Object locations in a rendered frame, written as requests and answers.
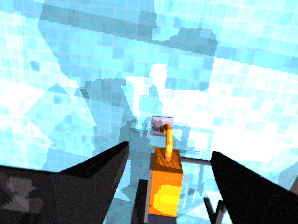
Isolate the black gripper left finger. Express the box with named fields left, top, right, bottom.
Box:
left=0, top=141, right=130, bottom=224

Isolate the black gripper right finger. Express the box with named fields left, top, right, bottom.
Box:
left=210, top=151, right=298, bottom=224

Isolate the orange power plug with cord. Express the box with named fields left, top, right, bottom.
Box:
left=147, top=124, right=184, bottom=224

